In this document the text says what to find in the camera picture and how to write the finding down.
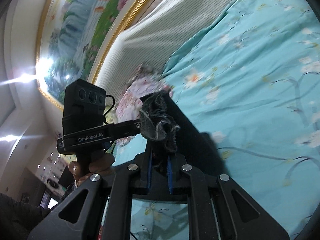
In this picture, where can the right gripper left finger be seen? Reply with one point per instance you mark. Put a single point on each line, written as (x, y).
(101, 207)

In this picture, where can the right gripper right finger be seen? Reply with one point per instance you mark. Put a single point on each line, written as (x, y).
(218, 207)

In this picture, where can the black pants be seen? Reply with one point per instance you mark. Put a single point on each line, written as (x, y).
(169, 133)

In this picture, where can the person left hand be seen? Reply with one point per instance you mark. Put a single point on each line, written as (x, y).
(102, 166)

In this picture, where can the pink floral pillow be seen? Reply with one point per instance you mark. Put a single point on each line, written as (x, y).
(144, 81)

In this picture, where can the gold framed landscape painting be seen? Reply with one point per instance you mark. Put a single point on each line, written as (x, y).
(70, 36)

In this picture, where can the turquoise floral bed sheet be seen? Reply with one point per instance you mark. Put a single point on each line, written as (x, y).
(251, 80)

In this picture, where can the white striped headboard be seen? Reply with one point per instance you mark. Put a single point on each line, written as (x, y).
(154, 39)

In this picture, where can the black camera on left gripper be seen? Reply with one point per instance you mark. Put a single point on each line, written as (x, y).
(85, 106)

